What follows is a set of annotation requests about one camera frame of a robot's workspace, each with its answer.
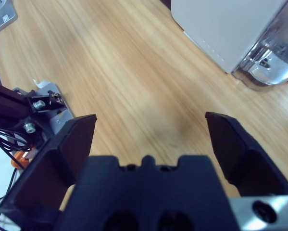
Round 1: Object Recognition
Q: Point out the white capsule coffee machine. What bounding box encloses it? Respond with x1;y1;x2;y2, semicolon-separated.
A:
170;0;288;75

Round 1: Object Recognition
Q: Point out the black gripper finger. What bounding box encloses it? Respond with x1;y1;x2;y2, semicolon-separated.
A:
0;114;98;218
204;111;288;198

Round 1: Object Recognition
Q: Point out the dark camera post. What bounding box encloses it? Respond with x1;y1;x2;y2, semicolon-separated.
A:
0;80;33;126

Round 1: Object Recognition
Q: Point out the black cable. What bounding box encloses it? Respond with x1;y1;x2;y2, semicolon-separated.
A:
0;127;38;231

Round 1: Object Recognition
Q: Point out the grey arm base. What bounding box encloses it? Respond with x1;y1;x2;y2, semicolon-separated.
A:
0;0;19;39

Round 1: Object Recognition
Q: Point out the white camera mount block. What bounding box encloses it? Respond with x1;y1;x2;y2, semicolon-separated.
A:
13;81;75;157

